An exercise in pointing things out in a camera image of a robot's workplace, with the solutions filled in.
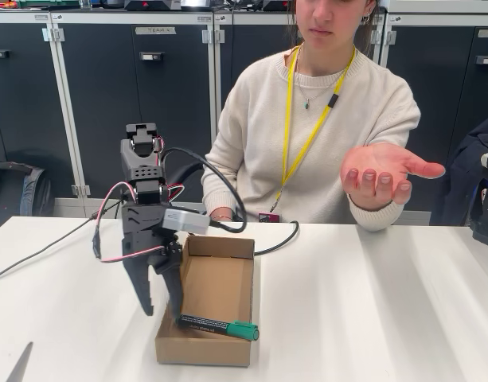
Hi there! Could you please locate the person's right forearm cream sleeve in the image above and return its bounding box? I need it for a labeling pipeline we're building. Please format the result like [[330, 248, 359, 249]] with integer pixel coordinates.
[[201, 174, 244, 223]]

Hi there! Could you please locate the grey black backpack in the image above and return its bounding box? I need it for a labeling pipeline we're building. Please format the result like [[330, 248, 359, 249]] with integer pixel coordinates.
[[0, 161, 56, 236]]

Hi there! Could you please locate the white gripper camera box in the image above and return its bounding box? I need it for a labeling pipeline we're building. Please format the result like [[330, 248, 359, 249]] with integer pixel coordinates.
[[162, 206, 212, 236]]

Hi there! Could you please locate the yellow lanyard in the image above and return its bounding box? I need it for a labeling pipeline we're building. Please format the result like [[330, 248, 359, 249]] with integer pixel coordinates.
[[271, 44, 357, 211]]

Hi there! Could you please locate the open cardboard box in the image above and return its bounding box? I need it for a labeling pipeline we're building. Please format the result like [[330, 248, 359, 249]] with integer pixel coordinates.
[[154, 234, 256, 368]]

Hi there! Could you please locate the thick black camera cable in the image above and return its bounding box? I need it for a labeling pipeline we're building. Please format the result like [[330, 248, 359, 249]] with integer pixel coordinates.
[[162, 146, 301, 255]]

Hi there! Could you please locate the person's left forearm cream sleeve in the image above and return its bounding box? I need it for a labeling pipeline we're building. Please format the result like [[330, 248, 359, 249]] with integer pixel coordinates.
[[348, 193, 406, 232]]

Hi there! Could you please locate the black office chair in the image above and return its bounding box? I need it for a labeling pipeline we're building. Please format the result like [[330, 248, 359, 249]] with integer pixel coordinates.
[[170, 161, 207, 204]]

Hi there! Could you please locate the black case red triangle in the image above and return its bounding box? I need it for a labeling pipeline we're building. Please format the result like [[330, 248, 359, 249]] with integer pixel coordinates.
[[123, 0, 182, 12], [262, 0, 295, 12]]

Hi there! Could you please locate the thin necklace green pendant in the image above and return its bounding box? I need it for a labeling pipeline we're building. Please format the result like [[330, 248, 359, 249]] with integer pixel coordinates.
[[295, 46, 346, 111]]

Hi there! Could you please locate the red white servo wire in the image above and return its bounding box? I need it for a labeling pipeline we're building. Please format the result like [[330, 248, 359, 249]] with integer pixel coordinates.
[[92, 181, 167, 264]]

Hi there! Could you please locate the green black marker pen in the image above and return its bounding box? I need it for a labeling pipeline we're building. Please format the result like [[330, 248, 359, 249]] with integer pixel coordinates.
[[174, 313, 260, 342]]

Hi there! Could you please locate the person's left hand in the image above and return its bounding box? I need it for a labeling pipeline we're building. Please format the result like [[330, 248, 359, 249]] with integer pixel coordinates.
[[339, 142, 447, 206]]

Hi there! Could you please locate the grey power cable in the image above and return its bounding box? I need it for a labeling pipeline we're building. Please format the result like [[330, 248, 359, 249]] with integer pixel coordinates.
[[0, 198, 125, 283]]

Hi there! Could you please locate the green plastic bin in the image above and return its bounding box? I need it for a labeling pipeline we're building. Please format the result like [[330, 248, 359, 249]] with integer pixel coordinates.
[[15, 0, 80, 10]]

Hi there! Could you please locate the woman in cream sweater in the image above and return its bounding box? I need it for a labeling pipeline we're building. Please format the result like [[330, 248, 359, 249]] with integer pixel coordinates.
[[201, 0, 422, 232]]

